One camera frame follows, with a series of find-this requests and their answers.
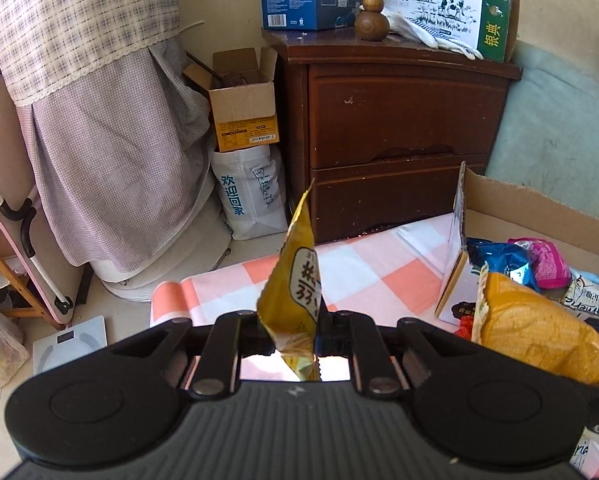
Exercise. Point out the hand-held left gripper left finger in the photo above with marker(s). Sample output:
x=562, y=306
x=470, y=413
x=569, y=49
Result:
x=229, y=340

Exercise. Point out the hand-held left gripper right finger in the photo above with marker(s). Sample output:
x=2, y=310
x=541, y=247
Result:
x=357, y=345

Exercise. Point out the small yellow waffle snack packet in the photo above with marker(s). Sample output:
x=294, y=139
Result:
x=294, y=305

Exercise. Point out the blue foil snack packet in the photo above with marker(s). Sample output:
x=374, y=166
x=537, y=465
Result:
x=499, y=260

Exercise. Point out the large yellow snack bag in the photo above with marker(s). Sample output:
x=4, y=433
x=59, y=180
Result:
x=529, y=330

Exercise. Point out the magenta snack packet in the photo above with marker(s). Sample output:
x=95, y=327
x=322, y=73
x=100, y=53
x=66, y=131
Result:
x=547, y=265

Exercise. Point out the white printed cardboard box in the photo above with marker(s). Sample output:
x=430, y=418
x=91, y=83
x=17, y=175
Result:
x=529, y=210

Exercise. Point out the pale blue snack packet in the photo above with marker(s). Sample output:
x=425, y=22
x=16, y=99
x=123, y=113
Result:
x=587, y=295

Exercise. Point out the pink checkered tablecloth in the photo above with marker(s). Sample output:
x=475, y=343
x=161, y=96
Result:
x=359, y=270

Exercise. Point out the white round fan base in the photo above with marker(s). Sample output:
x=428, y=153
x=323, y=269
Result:
x=179, y=260

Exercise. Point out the white woven bag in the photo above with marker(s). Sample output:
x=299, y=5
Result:
x=249, y=195

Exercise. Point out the white bathroom scale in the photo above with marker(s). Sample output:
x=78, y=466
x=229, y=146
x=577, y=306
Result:
x=64, y=345

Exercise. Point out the wooden shelf rack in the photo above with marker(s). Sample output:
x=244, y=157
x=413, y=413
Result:
x=17, y=305

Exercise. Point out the open cardboard box yellow label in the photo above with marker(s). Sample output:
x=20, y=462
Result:
x=242, y=110

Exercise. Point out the brown wooden nightstand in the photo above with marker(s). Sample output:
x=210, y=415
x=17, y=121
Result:
x=404, y=110

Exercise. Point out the plaid fabric cover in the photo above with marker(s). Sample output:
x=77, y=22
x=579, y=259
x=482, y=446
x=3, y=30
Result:
x=104, y=135

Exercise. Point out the pale green cushion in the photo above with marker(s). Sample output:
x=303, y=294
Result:
x=554, y=135

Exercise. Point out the pink edged folding table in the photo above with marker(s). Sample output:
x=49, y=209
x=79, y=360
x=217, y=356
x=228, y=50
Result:
x=4, y=150

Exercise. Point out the wooden gourd ornament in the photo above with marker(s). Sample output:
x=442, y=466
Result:
x=372, y=25

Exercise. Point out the white work gloves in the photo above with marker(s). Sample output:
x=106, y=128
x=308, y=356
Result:
x=429, y=30

